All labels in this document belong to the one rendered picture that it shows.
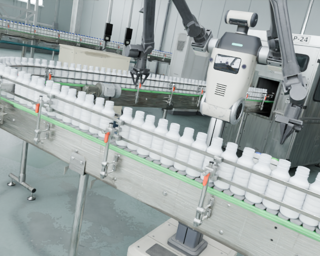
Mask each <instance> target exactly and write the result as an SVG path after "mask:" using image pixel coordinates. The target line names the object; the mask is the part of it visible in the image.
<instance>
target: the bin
mask: <svg viewBox="0 0 320 256"><path fill-rule="evenodd" d="M118 126H119V125H117V124H116V122H115V121H114V122H113V127H114V128H116V127H118ZM68 168H69V166H66V167H65V169H64V175H65V173H66V172H67V170H68ZM96 180H98V179H95V180H92V181H91V182H90V189H91V188H92V186H93V184H94V182H95V181H96Z"/></svg>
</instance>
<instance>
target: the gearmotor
mask: <svg viewBox="0 0 320 256"><path fill-rule="evenodd" d="M82 91H83V92H86V94H91V95H94V100H93V103H94V104H95V102H96V99H97V98H99V97H103V98H109V101H110V99H111V98H119V97H120V95H121V87H120V85H118V84H110V83H100V82H99V83H97V84H96V85H95V86H91V85H85V86H83V90H82Z"/></svg>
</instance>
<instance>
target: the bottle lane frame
mask: <svg viewBox="0 0 320 256"><path fill-rule="evenodd" d="M0 104H1V105H4V112H5V113H7V114H6V115H4V117H3V124H1V123H0V129H2V130H4V131H6V132H8V133H10V134H12V135H14V136H16V137H18V138H20V139H22V140H23V141H25V142H27V143H29V144H31V145H33V146H35V147H37V148H39V149H41V150H43V151H45V152H46V153H48V154H50V155H52V156H54V157H56V158H58V159H60V160H62V161H64V162H66V163H68V164H70V156H71V153H72V152H76V153H78V154H80V155H82V156H84V157H85V160H86V164H85V171H84V172H85V173H87V174H89V175H90V176H92V177H94V178H96V179H98V180H100V181H102V182H104V183H106V184H108V185H110V186H112V187H113V188H115V189H117V190H119V191H121V192H123V193H125V194H127V195H129V196H131V197H133V198H135V199H136V200H138V201H140V202H142V203H144V204H146V205H148V206H150V207H152V208H154V209H156V210H157V211H159V212H161V213H163V214H165V215H167V216H169V217H171V218H173V219H175V220H177V221H179V222H180V223H182V224H184V225H186V226H188V227H190V228H192V229H194V230H196V231H198V232H200V233H202V234H203V235H205V236H207V237H209V238H211V239H213V240H215V241H217V242H219V243H221V244H223V245H224V246H226V247H228V248H230V249H232V250H234V251H236V252H238V253H240V254H242V255H244V256H320V235H319V234H317V233H316V231H310V230H308V229H306V228H303V226H302V225H300V226H299V225H296V224H294V223H292V222H290V220H285V219H283V218H280V217H278V215H277V214H276V215H273V214H271V213H269V212H267V211H266V209H265V210H262V209H260V208H257V207H255V205H250V204H248V203H246V202H244V200H242V201H241V200H238V199H236V198H234V197H233V195H232V196H229V195H227V194H224V193H223V191H218V190H215V189H213V188H214V187H208V188H207V192H206V196H205V200H204V204H203V207H206V206H207V205H208V201H209V197H212V198H214V202H213V206H210V207H208V208H209V209H211V213H210V217H207V218H205V219H204V220H203V221H202V222H203V224H202V225H200V226H198V227H197V228H196V227H194V226H193V225H194V218H195V216H196V210H197V207H198V205H199V201H200V197H201V193H202V189H203V184H202V183H199V182H197V181H195V179H190V178H187V177H186V175H184V176H183V175H181V174H178V173H177V172H174V171H171V170H169V168H164V167H162V166H161V165H157V164H155V163H153V162H151V161H148V160H146V159H145V158H141V157H139V156H138V155H134V154H132V153H131V152H128V151H125V150H124V149H121V148H118V147H117V146H114V145H111V143H110V146H109V152H108V158H107V162H112V161H114V154H116V155H118V159H117V162H114V163H112V164H109V167H108V171H107V172H109V171H112V166H113V164H116V170H115V171H113V172H112V173H109V174H108V176H107V177H104V179H101V176H100V172H101V170H102V161H103V159H104V153H105V147H106V143H105V142H104V141H102V140H100V139H98V138H95V137H93V136H92V135H88V134H86V133H84V132H81V131H79V130H77V129H75V128H72V127H70V126H69V125H65V124H64V123H61V122H59V121H56V120H54V119H51V118H49V117H47V116H44V115H42V114H41V120H40V130H46V129H47V124H50V128H49V130H47V131H45V132H42V133H41V134H40V139H44V138H46V132H48V133H49V136H48V139H45V140H41V141H40V143H38V145H36V144H35V142H34V138H35V135H36V133H35V129H36V125H37V115H38V113H36V112H35V111H33V110H31V109H28V108H26V107H24V106H22V105H19V104H17V103H14V102H12V101H10V100H7V99H6V98H2V97H1V101H0Z"/></svg>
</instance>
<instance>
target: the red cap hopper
mask: <svg viewBox="0 0 320 256"><path fill-rule="evenodd" d="M30 1H31V0H27V9H25V8H21V7H17V6H12V5H8V4H3V3H0V8H1V10H2V11H3V12H4V13H5V15H6V16H7V17H8V18H10V16H9V15H8V14H7V12H6V11H5V10H4V9H3V7H2V6H4V7H8V8H13V9H17V10H22V11H24V12H23V13H22V14H20V15H19V16H18V17H16V18H15V19H16V20H17V19H18V18H20V17H21V16H23V15H24V14H25V13H26V18H25V19H24V20H23V21H25V24H27V26H28V24H29V18H30V17H32V16H33V15H34V23H33V25H34V28H36V26H37V18H38V8H39V0H36V2H35V10H30ZM30 12H32V14H30V15H29V13H30ZM0 16H1V17H2V16H3V15H2V14H1V13H0ZM31 44H32V45H35V41H31ZM26 48H27V47H25V50H24V57H25V58H26ZM34 51H35V48H32V47H31V52H30V58H34Z"/></svg>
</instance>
